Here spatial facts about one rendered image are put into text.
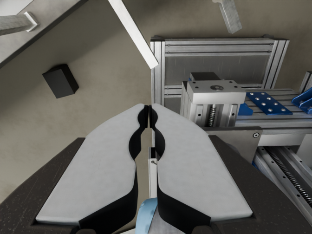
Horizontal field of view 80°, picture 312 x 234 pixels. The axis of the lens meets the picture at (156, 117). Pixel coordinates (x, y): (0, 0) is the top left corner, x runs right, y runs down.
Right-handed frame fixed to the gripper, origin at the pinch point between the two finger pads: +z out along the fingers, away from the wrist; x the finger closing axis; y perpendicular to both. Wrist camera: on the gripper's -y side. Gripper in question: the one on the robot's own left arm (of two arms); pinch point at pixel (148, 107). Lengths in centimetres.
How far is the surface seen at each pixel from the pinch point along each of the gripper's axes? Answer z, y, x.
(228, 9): 46, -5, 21
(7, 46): 62, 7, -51
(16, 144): 132, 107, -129
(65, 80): 120, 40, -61
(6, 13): 70, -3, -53
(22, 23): 53, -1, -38
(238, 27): 46, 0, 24
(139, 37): 47.5, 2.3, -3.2
